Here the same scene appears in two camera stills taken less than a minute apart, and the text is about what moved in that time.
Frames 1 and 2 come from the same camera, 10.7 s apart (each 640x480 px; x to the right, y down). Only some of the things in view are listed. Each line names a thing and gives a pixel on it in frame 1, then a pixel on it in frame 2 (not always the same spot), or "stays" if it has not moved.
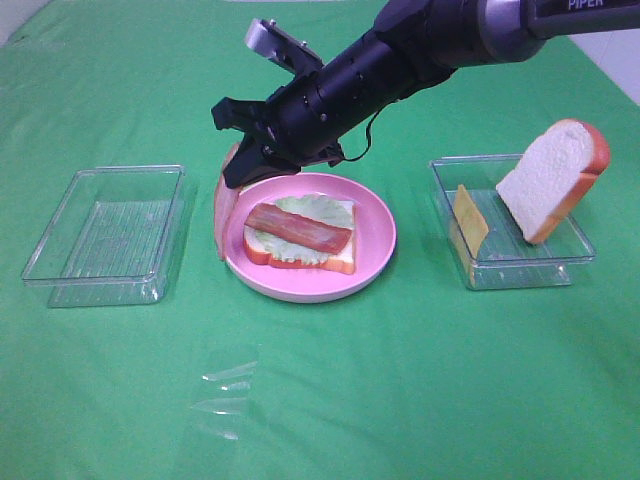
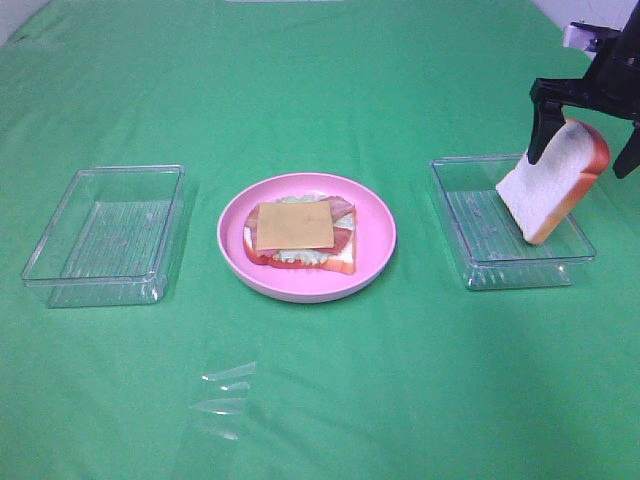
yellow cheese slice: (470, 220) -> (294, 225)
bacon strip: (222, 196) -> (341, 207)
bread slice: (553, 176) stays
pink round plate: (374, 241) stays
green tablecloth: (416, 377) stays
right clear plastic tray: (506, 259) stays
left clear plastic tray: (111, 240) stays
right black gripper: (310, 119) -> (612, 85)
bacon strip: (277, 221) -> (309, 258)
